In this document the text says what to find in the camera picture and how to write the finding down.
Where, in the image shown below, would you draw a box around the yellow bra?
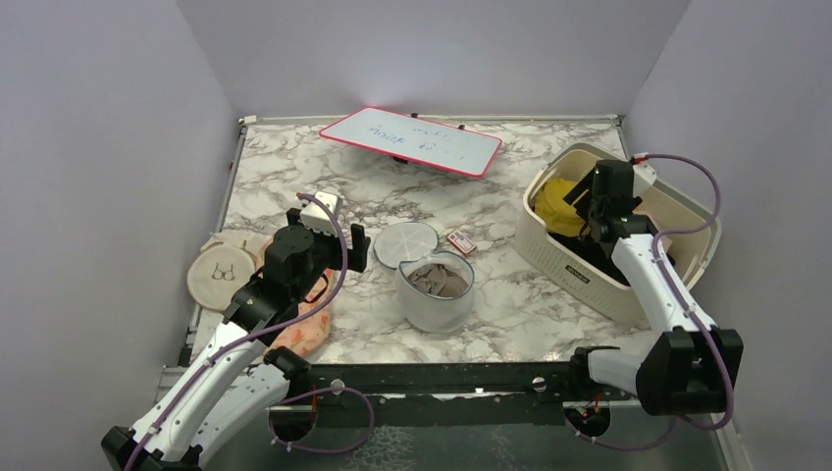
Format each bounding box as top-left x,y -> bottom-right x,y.
534,178 -> 589,237

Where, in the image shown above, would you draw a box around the white mesh laundry bag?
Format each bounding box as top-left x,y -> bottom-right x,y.
373,222 -> 475,334

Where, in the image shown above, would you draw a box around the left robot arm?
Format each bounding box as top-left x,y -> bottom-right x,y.
101,200 -> 370,470

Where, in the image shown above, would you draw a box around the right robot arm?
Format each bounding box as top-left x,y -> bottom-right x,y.
564,154 -> 744,422

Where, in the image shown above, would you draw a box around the cream laundry basket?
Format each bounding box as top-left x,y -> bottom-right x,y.
514,142 -> 722,326

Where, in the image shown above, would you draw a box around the pink floral laundry bag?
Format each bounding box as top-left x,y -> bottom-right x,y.
270,269 -> 335,357

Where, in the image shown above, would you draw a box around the beige round bra bag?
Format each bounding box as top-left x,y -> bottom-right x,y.
185,230 -> 272,312

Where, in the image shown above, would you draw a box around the small red card box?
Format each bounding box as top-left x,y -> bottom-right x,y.
446,230 -> 477,256

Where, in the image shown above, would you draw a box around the red framed whiteboard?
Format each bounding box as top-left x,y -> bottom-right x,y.
319,107 -> 502,178

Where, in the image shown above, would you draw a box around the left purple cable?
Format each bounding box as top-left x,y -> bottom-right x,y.
123,191 -> 349,471

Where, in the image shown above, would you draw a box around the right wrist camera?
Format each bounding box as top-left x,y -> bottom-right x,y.
631,153 -> 657,197

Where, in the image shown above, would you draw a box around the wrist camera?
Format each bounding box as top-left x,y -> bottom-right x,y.
631,153 -> 657,197
300,191 -> 342,236

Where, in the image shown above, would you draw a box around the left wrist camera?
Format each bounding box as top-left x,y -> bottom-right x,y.
300,191 -> 342,236

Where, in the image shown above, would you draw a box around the black front mounting rail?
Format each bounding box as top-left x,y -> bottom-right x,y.
268,361 -> 629,432

